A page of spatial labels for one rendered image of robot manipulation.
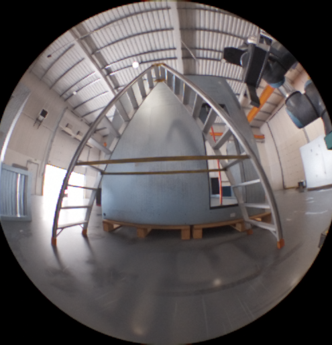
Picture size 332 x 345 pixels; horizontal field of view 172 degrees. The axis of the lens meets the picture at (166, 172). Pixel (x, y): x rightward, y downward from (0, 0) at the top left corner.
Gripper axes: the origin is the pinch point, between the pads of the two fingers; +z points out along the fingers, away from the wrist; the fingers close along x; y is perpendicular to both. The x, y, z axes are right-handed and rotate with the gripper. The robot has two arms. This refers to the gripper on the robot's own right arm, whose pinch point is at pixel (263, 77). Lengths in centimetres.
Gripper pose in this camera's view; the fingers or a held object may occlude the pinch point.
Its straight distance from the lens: 28.3
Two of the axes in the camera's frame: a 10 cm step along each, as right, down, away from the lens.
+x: 1.5, 3.1, 9.4
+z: -3.9, 8.9, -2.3
